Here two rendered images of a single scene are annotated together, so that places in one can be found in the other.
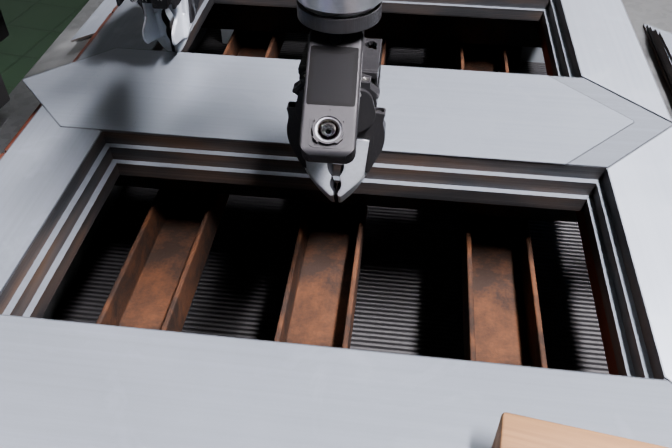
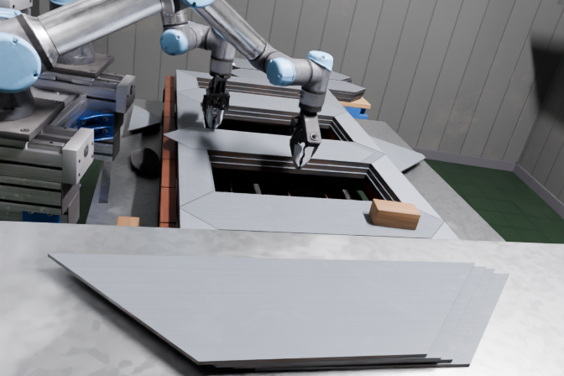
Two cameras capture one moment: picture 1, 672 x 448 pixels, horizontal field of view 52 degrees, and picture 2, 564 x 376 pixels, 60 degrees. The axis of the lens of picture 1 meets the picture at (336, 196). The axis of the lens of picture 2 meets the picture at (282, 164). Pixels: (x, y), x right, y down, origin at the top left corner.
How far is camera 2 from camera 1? 0.98 m
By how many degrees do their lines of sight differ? 26
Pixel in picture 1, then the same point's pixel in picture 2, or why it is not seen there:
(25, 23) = not seen: outside the picture
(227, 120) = (248, 148)
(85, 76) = (186, 134)
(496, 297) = not seen: hidden behind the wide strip
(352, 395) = (329, 206)
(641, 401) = not seen: hidden behind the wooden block
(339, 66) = (313, 121)
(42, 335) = (235, 195)
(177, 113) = (229, 146)
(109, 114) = (206, 145)
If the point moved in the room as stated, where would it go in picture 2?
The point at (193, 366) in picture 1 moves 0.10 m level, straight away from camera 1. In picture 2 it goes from (284, 201) to (263, 184)
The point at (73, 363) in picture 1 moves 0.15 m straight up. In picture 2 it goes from (249, 201) to (258, 149)
